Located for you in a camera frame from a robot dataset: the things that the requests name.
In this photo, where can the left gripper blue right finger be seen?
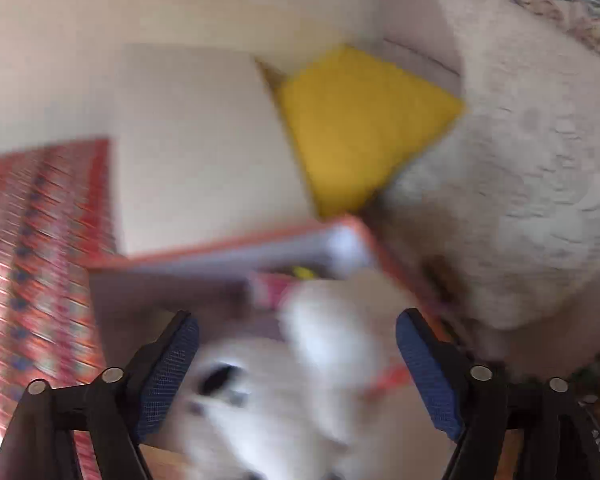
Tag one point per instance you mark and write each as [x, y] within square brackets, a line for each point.
[541, 428]

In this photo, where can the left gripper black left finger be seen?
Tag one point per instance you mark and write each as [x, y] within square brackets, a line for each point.
[119, 409]

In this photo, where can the white bear plush toy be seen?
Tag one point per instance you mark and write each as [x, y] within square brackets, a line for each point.
[321, 401]

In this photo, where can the pink cardboard shoe box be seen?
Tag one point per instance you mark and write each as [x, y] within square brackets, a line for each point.
[132, 297]

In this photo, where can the colourful patterned tablecloth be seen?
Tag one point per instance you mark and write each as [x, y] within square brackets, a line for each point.
[54, 218]

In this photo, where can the white lace cover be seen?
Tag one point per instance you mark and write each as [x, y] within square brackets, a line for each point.
[510, 197]

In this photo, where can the white shoe box lid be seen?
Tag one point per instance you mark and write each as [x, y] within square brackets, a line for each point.
[200, 151]

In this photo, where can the yellow cushion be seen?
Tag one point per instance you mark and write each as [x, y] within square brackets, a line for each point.
[355, 120]

